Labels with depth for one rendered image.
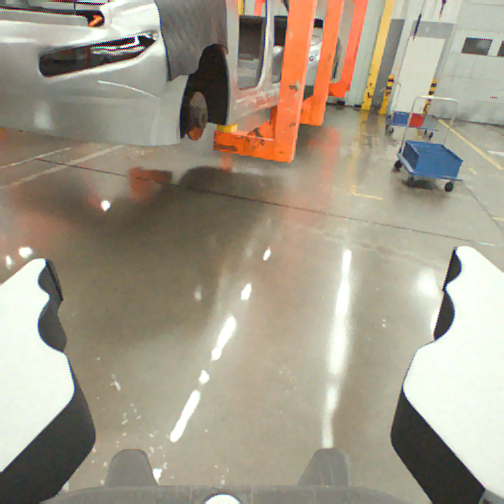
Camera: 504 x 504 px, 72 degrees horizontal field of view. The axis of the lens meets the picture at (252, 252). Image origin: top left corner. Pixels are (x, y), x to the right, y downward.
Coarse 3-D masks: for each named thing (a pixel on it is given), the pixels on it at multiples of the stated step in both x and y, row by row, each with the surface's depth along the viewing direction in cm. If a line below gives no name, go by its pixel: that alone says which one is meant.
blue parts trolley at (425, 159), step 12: (420, 96) 460; (456, 108) 458; (408, 120) 476; (408, 144) 463; (420, 144) 481; (432, 144) 478; (444, 144) 481; (408, 156) 459; (420, 156) 410; (432, 156) 407; (444, 156) 430; (456, 156) 423; (408, 168) 430; (420, 168) 417; (432, 168) 414; (444, 168) 412; (456, 168) 409; (408, 180) 431; (456, 180) 410
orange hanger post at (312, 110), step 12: (336, 0) 383; (336, 12) 388; (324, 24) 397; (336, 24) 393; (324, 36) 401; (336, 36) 398; (324, 48) 407; (324, 60) 412; (324, 72) 418; (324, 84) 424; (312, 96) 436; (324, 96) 430; (276, 108) 453; (312, 108) 440; (324, 108) 445; (300, 120) 451; (312, 120) 447
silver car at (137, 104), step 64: (0, 0) 259; (64, 0) 263; (128, 0) 171; (0, 64) 173; (64, 64) 170; (128, 64) 176; (256, 64) 581; (64, 128) 188; (128, 128) 193; (192, 128) 236
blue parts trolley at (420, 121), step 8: (400, 88) 703; (392, 96) 759; (392, 112) 768; (400, 112) 769; (408, 112) 766; (392, 120) 756; (400, 120) 734; (416, 120) 728; (424, 120) 726; (432, 120) 723; (392, 128) 741; (424, 128) 728; (432, 128) 729; (432, 136) 736
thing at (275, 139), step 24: (312, 0) 231; (288, 24) 241; (312, 24) 246; (288, 48) 248; (288, 72) 255; (288, 96) 262; (288, 120) 270; (216, 144) 296; (240, 144) 290; (264, 144) 284; (288, 144) 279
